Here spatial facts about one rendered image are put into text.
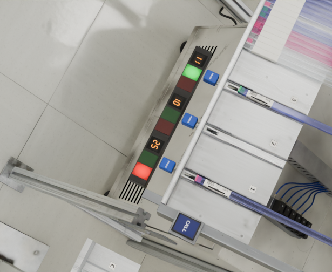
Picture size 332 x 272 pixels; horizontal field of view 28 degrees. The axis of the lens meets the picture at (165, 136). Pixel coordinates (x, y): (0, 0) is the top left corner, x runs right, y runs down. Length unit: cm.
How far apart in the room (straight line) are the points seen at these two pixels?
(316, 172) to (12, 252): 92
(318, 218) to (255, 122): 56
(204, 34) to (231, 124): 79
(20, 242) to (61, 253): 16
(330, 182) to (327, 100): 22
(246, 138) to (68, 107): 79
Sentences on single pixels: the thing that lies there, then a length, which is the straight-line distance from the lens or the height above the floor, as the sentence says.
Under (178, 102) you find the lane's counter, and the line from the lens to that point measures 150.
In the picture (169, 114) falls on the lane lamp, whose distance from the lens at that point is 149.
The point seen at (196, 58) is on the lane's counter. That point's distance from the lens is 153.
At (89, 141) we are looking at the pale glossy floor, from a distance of 215.
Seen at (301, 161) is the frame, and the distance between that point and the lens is 180.
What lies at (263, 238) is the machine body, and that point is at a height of 62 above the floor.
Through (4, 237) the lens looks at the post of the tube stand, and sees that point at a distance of 206.
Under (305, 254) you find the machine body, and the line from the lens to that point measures 195.
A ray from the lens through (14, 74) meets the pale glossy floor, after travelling 202.
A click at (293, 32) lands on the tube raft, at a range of 155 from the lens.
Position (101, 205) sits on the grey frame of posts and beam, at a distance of 160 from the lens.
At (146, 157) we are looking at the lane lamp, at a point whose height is 65.
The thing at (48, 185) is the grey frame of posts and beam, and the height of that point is 22.
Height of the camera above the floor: 183
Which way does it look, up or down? 52 degrees down
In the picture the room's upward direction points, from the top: 100 degrees clockwise
